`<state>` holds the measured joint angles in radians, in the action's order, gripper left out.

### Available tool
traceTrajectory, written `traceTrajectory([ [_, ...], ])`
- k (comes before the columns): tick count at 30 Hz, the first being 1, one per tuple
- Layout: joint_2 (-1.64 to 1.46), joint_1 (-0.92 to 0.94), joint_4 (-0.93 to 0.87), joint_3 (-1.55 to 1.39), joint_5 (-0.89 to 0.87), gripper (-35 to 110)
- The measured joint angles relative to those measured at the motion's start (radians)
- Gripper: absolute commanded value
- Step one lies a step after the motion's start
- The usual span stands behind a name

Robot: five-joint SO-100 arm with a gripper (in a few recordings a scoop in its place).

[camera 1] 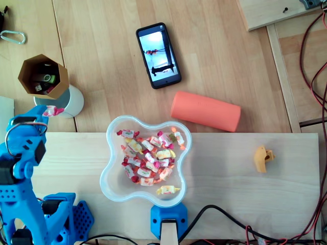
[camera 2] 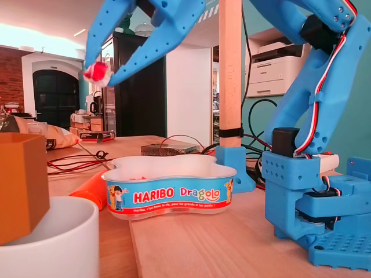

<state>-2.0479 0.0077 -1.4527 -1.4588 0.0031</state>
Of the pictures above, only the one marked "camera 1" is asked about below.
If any red white candy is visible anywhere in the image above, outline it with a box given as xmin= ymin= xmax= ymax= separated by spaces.
xmin=157 ymin=158 xmax=176 ymax=167
xmin=116 ymin=129 xmax=140 ymax=140
xmin=142 ymin=162 xmax=161 ymax=172
xmin=42 ymin=104 xmax=65 ymax=118
xmin=122 ymin=164 xmax=140 ymax=183
xmin=124 ymin=158 xmax=144 ymax=168

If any white rectangular object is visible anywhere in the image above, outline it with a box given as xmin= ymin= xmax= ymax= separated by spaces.
xmin=0 ymin=96 xmax=15 ymax=120

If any yellow 3D printed part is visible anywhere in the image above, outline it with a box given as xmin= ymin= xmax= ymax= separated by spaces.
xmin=253 ymin=144 xmax=276 ymax=174

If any black strap object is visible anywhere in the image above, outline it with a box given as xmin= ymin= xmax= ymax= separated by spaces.
xmin=0 ymin=5 xmax=9 ymax=29

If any brown polygonal printed container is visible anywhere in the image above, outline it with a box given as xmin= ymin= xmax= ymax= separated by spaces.
xmin=17 ymin=54 xmax=70 ymax=100

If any framed wooden panel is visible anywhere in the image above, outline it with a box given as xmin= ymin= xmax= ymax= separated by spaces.
xmin=267 ymin=10 xmax=327 ymax=133

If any thin black cable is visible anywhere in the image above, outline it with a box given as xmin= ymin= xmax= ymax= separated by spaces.
xmin=73 ymin=234 xmax=140 ymax=245

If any pink white wrapped candy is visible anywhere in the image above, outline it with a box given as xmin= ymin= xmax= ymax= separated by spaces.
xmin=157 ymin=131 xmax=174 ymax=150
xmin=144 ymin=152 xmax=158 ymax=164

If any black smartphone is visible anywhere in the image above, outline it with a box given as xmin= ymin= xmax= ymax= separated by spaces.
xmin=135 ymin=22 xmax=182 ymax=90

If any white ceramic cup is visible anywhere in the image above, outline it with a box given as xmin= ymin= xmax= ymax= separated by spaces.
xmin=33 ymin=84 xmax=85 ymax=119

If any red black braided cable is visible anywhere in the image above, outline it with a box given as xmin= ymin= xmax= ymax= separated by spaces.
xmin=281 ymin=10 xmax=327 ymax=244

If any plain wooden panel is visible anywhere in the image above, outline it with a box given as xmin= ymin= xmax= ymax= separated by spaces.
xmin=236 ymin=0 xmax=327 ymax=32

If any green USB stick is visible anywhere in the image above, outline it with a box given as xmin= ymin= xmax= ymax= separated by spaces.
xmin=41 ymin=73 xmax=56 ymax=84

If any light wooden base board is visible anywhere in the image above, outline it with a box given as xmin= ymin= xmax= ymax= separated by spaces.
xmin=30 ymin=132 xmax=320 ymax=240

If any thick black cable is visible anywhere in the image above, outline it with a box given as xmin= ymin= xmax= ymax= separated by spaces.
xmin=178 ymin=205 xmax=292 ymax=244

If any thin red wire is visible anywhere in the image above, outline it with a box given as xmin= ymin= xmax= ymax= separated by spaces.
xmin=244 ymin=224 xmax=288 ymax=245
xmin=310 ymin=65 xmax=327 ymax=113

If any clear plastic Haribo candy tub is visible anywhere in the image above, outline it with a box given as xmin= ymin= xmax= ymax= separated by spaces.
xmin=99 ymin=115 xmax=193 ymax=208

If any silver carabiner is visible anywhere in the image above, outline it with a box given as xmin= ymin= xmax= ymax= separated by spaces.
xmin=0 ymin=30 xmax=27 ymax=45

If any blue printed post base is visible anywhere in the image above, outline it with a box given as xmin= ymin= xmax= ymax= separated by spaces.
xmin=150 ymin=203 xmax=189 ymax=240

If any orange glasses case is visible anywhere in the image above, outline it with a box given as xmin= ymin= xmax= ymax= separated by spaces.
xmin=170 ymin=90 xmax=242 ymax=133

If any black USB stick metal plug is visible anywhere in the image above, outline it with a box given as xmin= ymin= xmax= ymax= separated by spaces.
xmin=33 ymin=82 xmax=51 ymax=93

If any wooden post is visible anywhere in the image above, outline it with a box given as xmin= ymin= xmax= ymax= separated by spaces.
xmin=160 ymin=219 xmax=179 ymax=245

